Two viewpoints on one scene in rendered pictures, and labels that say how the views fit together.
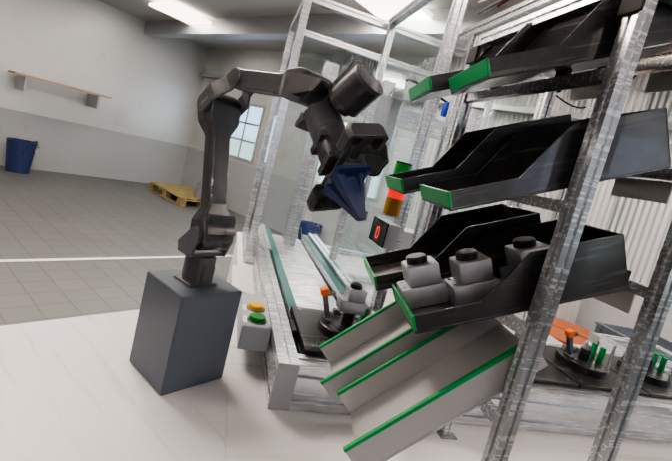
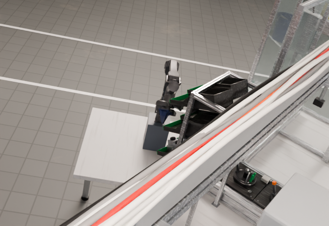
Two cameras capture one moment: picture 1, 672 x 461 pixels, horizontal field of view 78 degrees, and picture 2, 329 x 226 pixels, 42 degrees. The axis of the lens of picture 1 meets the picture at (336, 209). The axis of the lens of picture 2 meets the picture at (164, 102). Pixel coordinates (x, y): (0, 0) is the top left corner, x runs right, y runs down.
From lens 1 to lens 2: 1.99 m
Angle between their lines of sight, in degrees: 49
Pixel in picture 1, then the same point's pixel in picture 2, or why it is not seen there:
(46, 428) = (114, 143)
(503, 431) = not seen: hidden behind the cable
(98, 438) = (121, 151)
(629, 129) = (196, 127)
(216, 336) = (160, 138)
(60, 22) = not seen: outside the picture
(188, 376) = (151, 147)
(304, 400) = not seen: hidden behind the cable
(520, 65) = (175, 103)
